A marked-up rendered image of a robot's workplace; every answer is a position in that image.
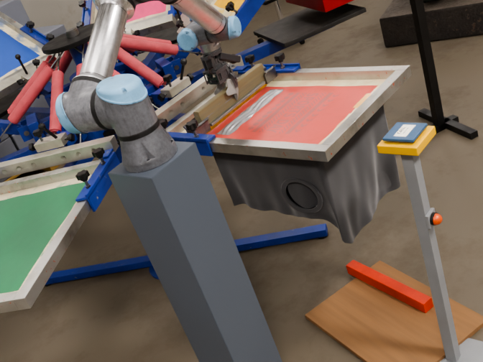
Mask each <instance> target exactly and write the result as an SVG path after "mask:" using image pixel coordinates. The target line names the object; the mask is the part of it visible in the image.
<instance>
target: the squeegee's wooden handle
mask: <svg viewBox="0 0 483 362"><path fill-rule="evenodd" d="M264 73H265V70H264V68H263V65H262V63H257V64H256V65H255V66H254V67H252V68H251V69H249V70H248V71H246V72H245V74H243V75H242V76H240V77H239V78H237V81H238V89H239V97H238V100H239V99H241V98H242V97H243V96H245V95H246V94H248V92H250V91H251V90H252V89H253V88H255V87H256V86H257V85H259V84H260V83H261V82H262V81H265V78H264V76H263V75H264ZM227 88H228V86H227V87H226V88H224V89H223V90H222V91H221V92H219V93H218V94H216V95H215V96H214V97H213V98H211V99H210V100H209V101H207V102H206V103H204V104H203V105H202V106H201V107H200V108H198V109H197V110H195V111H194V112H193V115H194V117H195V119H196V120H197V122H198V124H199V123H200V122H202V121H203V120H204V119H205V118H207V117H208V118H209V119H208V122H209V123H211V122H212V121H213V120H214V119H216V118H217V117H218V116H220V115H221V114H222V113H223V112H224V111H226V110H227V109H228V108H230V107H231V106H232V105H234V104H235V103H236V102H237V101H238V100H237V101H236V99H235V97H234V95H231V96H228V95H227V94H226V90H227Z"/></svg>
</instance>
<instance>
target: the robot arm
mask: <svg viewBox="0 0 483 362"><path fill-rule="evenodd" d="M148 1H161V2H162V3H164V4H166V5H172V6H174V7H175V8H176V9H177V10H179V11H180V12H182V13H183V14H184V15H186V16H187V17H188V18H189V19H190V24H189V25H188V26H186V27H185V28H183V29H182V30H181V32H180V33H179V34H178V38H177V41H178V44H179V46H180V47H181V48H182V49H183V50H185V51H192V50H194V49H195V48H197V46H200V49H201V52H202V53H203V56H201V62H202V63H203V67H204V71H203V72H202V73H203V76H204V78H205V81H206V84H207V85H208V84H210V85H216V89H215V91H214V95H216V94H218V93H219V92H221V91H222V90H223V89H224V88H226V84H227V86H228V88H227V90H226V94H227V95H228V96H231V95H234V97H235V99H236V101H237V100H238V97H239V89H238V81H237V77H236V75H235V73H234V71H233V69H231V67H230V65H229V64H228V62H230V63H231V64H235V63H237V62H241V56H239V55H235V54H227V53H222V49H221V44H220V42H221V41H224V40H231V39H234V38H237V37H239V36H240V34H241V33H242V26H241V23H240V21H239V19H238V17H236V16H228V17H225V16H224V15H223V14H222V13H221V12H219V11H218V10H217V9H215V8H214V7H213V6H212V5H210V4H209V3H208V2H207V1H206V0H93V2H94V4H95V7H96V9H97V10H98V12H97V15H96V19H95V22H94V25H93V29H92V33H91V36H90V39H89V42H88V46H87V50H86V54H85V57H84V60H83V64H82V67H81V70H80V75H77V76H75V77H74V78H73V79H72V81H71V84H70V88H69V91H68V92H67V91H66V92H63V93H61V94H60V95H59V96H58V97H57V100H56V102H55V111H56V114H57V117H58V120H59V122H60V124H61V125H62V126H63V128H64V129H65V130H67V131H69V132H70V133H72V134H87V133H89V132H95V131H105V130H110V129H114V131H115V132H116V135H117V136H118V138H119V141H120V145H121V156H122V163H123V165H124V168H125V170H126V171H127V172H131V173H138V172H146V171H148V170H152V169H154V168H156V167H159V166H160V165H162V164H164V163H166V162H167V161H169V160H170V159H171V158H172V157H173V156H174V155H175V154H176V152H177V150H178V148H177V146H176V143H175V141H174V139H173V138H172V137H171V136H170V135H169V134H168V133H167V132H166V130H165V129H164V128H163V127H162V126H161V124H160V122H159V119H158V117H157V114H156V113H155V110H154V108H153V105H152V103H151V100H150V97H149V96H148V92H147V89H146V88H145V86H144V84H143V82H142V80H141V79H140V78H139V77H138V76H136V75H133V74H120V75H115V76H114V77H112V75H113V72H114V68H115V64H116V59H117V56H118V53H119V48H120V45H121V40H122V37H123V34H124V29H125V26H126V22H127V20H129V19H131V18H132V17H133V16H134V12H135V9H136V5H138V4H142V3H145V2H148ZM205 75H206V77H207V79H208V81H207V80H206V77H205ZM227 78H228V79H227Z"/></svg>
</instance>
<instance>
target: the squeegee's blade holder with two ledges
mask: <svg viewBox="0 0 483 362"><path fill-rule="evenodd" d="M265 83H266V82H265V81H262V82H261V83H260V84H259V85H257V86H256V87H255V88H253V89H252V90H251V91H250V92H248V94H246V95H245V96H243V97H242V98H241V99H239V100H238V101H237V102H236V103H235V104H234V105H232V106H231V107H230V108H228V109H227V110H226V111H224V112H223V113H222V114H221V115H220V116H218V117H217V118H216V119H214V120H213V121H212V122H211V123H210V126H213V125H214V124H216V123H217V122H218V121H220V120H221V119H222V118H223V117H225V116H226V115H227V114H228V113H230V112H231V111H232V110H234V109H235V108H236V107H237V106H238V105H239V104H241V103H242V102H243V101H245V100H246V99H247V98H248V97H250V96H251V95H252V94H253V93H254V92H256V91H257V90H258V89H260V88H261V87H262V86H263V85H264V84H265Z"/></svg>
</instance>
